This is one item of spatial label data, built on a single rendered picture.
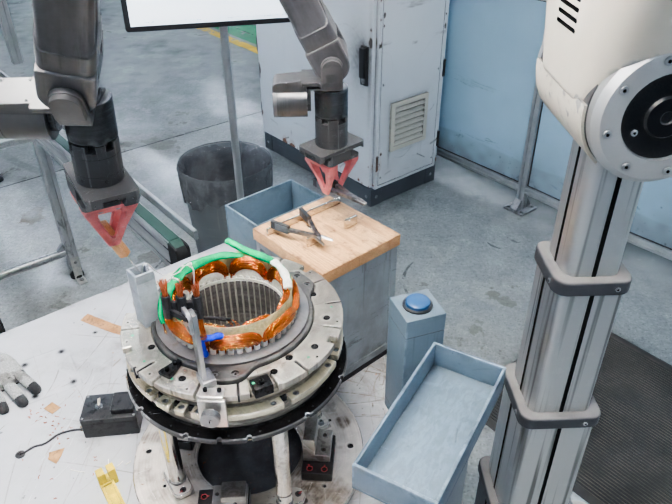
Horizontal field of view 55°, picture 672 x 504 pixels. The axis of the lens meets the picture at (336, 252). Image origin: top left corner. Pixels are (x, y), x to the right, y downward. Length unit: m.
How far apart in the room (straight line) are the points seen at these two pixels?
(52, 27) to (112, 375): 0.85
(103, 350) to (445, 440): 0.81
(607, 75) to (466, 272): 2.27
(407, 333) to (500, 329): 1.64
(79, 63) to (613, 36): 0.52
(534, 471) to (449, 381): 0.29
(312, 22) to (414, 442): 0.63
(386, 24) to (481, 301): 1.30
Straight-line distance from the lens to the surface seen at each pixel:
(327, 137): 1.12
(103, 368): 1.40
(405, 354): 1.08
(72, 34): 0.67
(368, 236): 1.18
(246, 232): 1.26
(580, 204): 0.89
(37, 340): 1.52
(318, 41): 1.04
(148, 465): 1.18
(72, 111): 0.72
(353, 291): 1.17
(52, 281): 3.13
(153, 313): 0.96
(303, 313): 0.94
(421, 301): 1.06
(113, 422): 1.24
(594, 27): 0.74
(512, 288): 2.91
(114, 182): 0.82
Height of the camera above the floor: 1.70
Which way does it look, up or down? 34 degrees down
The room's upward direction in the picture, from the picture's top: straight up
